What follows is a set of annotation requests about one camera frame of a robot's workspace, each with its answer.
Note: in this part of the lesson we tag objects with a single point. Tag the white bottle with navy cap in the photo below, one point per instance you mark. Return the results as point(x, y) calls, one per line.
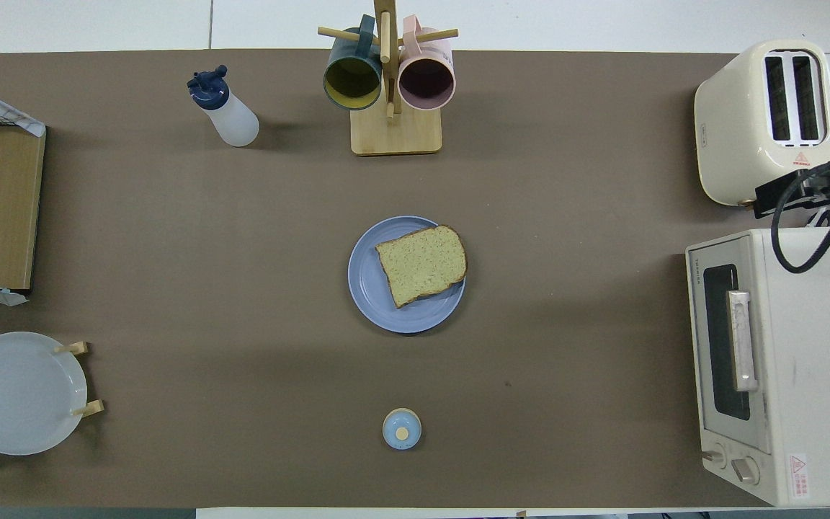
point(235, 122)

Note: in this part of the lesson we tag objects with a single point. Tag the bread slice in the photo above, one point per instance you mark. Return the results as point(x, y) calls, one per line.
point(422, 263)

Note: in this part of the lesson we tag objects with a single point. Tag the wooden plate rack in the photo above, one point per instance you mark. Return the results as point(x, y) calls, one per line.
point(69, 348)

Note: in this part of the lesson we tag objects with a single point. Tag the grey round plate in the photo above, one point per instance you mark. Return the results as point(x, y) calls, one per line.
point(19, 393)

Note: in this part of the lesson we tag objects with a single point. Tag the blue round plate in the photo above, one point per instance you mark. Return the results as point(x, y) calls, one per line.
point(372, 288)

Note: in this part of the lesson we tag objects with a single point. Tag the cream two-slot toaster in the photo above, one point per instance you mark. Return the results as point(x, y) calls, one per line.
point(735, 122)

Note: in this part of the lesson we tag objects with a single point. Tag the white patterned cloth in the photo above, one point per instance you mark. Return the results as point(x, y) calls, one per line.
point(4, 110)

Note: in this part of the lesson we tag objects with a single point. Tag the white toaster oven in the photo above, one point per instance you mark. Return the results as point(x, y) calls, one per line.
point(818, 375)

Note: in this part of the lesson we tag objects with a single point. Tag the brown table mat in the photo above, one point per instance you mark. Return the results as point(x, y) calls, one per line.
point(170, 216)

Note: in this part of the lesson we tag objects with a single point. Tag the pink mug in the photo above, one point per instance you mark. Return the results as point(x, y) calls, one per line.
point(426, 79)

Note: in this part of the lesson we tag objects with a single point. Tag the wooden mug tree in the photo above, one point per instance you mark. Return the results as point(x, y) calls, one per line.
point(395, 133)

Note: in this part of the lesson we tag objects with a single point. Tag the teal mug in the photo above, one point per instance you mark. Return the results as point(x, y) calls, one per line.
point(352, 79)

